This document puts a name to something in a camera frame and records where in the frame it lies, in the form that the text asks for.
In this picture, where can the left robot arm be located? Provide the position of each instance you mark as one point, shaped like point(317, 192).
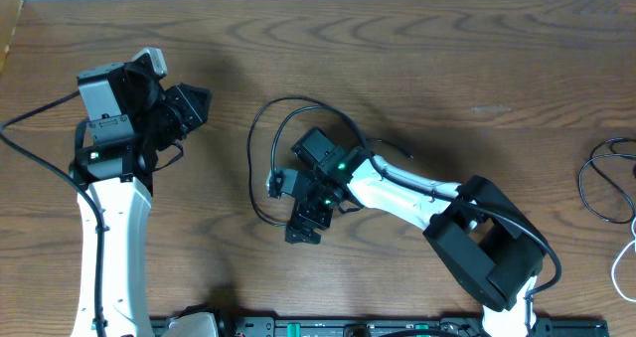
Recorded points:
point(131, 118)

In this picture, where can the cardboard panel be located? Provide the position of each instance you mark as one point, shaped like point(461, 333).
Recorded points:
point(10, 11)

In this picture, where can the clear tape strip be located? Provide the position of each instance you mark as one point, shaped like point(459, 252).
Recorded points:
point(491, 109)

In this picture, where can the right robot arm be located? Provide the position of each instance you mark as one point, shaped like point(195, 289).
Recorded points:
point(492, 250)

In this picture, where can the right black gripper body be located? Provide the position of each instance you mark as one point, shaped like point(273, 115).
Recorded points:
point(317, 211)

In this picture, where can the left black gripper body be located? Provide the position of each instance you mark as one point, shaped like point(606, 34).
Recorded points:
point(175, 119)

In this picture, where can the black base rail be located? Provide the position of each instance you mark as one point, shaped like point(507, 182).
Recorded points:
point(263, 325)

